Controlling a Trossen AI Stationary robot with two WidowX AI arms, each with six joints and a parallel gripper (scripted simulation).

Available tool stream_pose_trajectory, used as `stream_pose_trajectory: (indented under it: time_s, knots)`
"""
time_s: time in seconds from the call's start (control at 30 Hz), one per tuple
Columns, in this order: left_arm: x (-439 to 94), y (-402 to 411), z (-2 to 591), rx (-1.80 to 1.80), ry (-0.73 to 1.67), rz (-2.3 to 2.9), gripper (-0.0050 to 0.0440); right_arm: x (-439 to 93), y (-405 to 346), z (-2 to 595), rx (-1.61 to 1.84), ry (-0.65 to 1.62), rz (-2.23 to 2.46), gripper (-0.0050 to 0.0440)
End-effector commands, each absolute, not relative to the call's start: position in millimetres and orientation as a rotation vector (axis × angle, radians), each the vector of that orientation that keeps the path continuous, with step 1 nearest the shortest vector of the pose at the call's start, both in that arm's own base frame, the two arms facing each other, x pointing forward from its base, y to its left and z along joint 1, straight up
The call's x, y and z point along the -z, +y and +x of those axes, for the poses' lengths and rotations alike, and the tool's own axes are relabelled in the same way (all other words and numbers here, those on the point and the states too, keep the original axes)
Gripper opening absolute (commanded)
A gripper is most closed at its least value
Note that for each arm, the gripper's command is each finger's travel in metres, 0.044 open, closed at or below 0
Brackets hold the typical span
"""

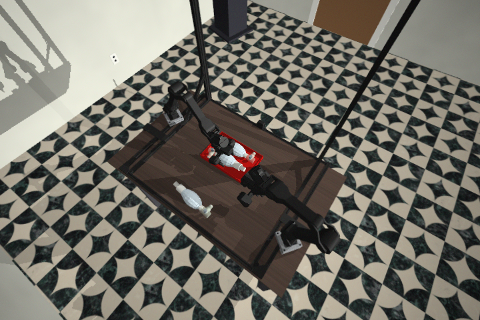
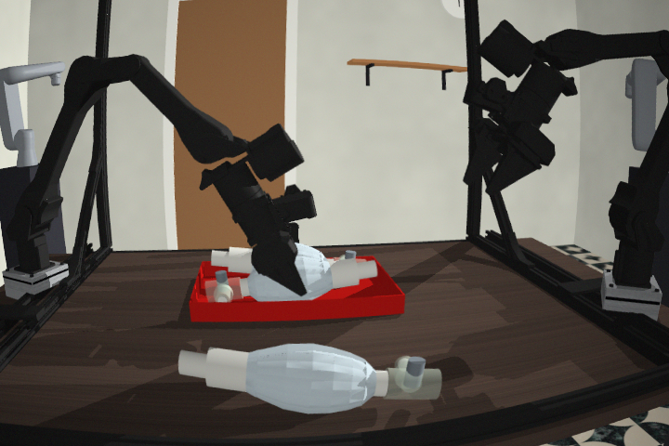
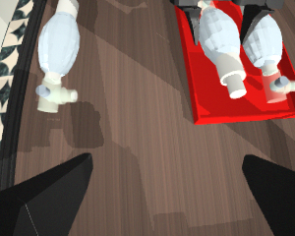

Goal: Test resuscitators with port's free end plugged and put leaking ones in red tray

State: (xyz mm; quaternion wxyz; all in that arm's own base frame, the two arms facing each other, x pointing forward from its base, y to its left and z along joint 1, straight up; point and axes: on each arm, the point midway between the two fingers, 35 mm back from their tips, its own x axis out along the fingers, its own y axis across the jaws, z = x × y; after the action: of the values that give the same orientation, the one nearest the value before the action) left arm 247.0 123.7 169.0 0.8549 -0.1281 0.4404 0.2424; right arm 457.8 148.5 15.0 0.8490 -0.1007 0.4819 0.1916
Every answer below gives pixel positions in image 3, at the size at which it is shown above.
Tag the white resuscitator with pale blue bag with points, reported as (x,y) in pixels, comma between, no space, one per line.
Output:
(264,48)

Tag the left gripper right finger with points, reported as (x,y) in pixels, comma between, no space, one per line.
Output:
(273,187)

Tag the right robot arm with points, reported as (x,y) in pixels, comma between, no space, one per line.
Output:
(249,2)

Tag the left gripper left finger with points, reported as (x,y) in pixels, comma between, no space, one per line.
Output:
(46,204)

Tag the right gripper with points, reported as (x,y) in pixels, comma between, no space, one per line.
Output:
(251,16)

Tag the red tray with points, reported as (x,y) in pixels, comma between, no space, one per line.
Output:
(210,99)

